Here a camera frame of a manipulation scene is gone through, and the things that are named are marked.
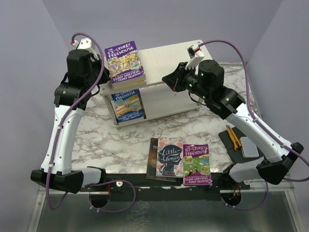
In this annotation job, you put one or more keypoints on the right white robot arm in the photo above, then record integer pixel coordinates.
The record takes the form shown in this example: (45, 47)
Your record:
(279, 154)

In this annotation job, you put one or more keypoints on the thin dark patterned book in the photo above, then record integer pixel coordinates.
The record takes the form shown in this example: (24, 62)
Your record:
(152, 160)

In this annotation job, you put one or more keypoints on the wrist white camera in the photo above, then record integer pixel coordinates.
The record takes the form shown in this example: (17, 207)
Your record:
(196, 56)
(86, 44)

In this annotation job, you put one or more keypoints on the white two-tier wooden shelf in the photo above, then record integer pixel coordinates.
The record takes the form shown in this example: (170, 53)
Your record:
(157, 98)

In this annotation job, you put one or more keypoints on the black notebook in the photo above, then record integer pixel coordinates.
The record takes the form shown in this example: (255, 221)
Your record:
(236, 156)

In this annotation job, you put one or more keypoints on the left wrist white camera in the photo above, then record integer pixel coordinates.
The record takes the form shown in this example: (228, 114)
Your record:
(86, 44)

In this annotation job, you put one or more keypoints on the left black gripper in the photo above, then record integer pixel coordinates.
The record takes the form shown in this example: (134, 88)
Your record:
(105, 76)

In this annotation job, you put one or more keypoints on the purple 117-Storey Treehouse book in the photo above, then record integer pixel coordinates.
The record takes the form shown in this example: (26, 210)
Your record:
(196, 165)

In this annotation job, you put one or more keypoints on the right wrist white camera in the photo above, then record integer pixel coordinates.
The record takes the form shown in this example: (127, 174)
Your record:
(196, 56)

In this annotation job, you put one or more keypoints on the blue 91-Storey Treehouse book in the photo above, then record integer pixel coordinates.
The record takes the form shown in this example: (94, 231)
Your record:
(128, 106)

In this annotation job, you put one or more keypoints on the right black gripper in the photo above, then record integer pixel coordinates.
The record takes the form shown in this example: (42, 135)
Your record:
(174, 79)

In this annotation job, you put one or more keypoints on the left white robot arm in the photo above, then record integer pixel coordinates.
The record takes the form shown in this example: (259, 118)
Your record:
(71, 96)

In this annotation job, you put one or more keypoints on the Little Women dark book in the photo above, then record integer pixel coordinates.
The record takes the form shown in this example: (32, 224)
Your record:
(169, 161)

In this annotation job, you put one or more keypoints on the grey rectangular case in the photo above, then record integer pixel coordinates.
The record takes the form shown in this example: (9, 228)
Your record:
(248, 148)

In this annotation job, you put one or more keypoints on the yellow utility knife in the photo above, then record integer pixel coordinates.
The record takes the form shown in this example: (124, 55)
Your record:
(235, 140)

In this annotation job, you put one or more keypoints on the orange 130-Storey Treehouse book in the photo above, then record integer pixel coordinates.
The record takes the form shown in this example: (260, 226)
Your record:
(126, 83)

